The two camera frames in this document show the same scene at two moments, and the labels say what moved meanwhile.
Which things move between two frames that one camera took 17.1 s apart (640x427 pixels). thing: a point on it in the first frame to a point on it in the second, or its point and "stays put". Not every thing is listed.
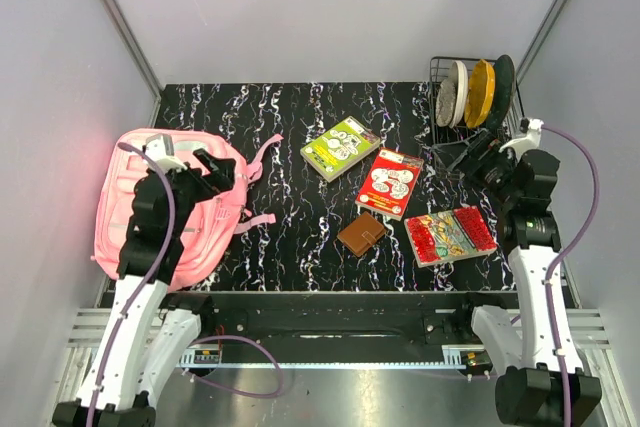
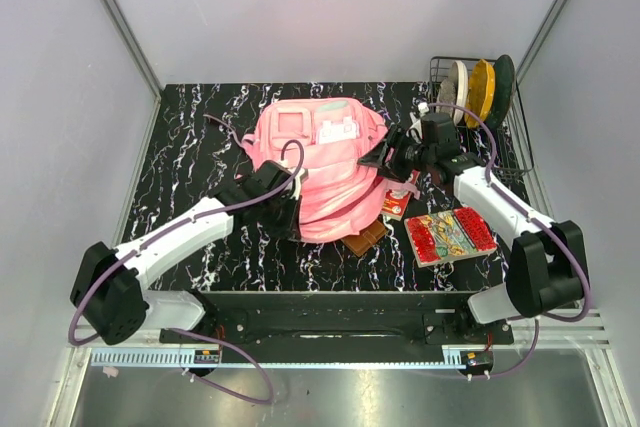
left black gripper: [221, 175] to [291, 230]
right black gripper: [485, 148] to [392, 169]
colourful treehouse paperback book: [449, 236] stays put
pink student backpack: [218, 222] to [326, 137]
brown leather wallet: [361, 233] stays put
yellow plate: [480, 94] stays put
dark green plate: [505, 76] stays put
